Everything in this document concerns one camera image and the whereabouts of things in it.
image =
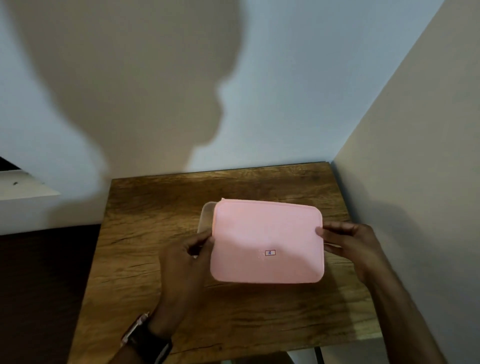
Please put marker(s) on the person's left hand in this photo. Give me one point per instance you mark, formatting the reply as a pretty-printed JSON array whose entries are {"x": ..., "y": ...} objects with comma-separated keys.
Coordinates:
[{"x": 180, "y": 277}]

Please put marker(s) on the person's right hand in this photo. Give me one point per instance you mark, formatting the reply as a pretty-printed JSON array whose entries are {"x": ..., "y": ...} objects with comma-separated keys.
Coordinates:
[{"x": 354, "y": 251}]

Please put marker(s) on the person's left thumb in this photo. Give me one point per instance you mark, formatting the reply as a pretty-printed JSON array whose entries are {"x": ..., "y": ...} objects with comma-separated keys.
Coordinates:
[{"x": 201, "y": 237}]

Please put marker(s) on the person's right thumb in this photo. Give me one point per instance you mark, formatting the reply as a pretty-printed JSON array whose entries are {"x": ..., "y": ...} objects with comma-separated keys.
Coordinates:
[{"x": 332, "y": 237}]

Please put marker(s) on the pink plastic container lid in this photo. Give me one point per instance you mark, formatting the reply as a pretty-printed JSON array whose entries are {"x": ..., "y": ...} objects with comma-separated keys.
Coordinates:
[{"x": 267, "y": 242}]

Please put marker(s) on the person's left forearm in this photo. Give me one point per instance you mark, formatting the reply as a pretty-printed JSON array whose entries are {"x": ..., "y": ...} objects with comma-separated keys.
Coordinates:
[{"x": 142, "y": 348}]

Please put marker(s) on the person's right forearm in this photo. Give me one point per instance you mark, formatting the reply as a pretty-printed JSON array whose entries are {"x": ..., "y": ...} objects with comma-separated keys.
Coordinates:
[{"x": 401, "y": 318}]

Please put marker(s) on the wooden table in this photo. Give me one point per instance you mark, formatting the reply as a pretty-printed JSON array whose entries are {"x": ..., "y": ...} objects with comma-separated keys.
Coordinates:
[{"x": 150, "y": 262}]

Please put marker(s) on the black wrist watch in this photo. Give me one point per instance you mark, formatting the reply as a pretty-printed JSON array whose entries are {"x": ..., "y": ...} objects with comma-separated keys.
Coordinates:
[{"x": 148, "y": 339}]

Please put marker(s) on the white window ledge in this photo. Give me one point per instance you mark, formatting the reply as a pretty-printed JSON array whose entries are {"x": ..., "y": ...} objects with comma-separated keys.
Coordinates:
[{"x": 22, "y": 185}]

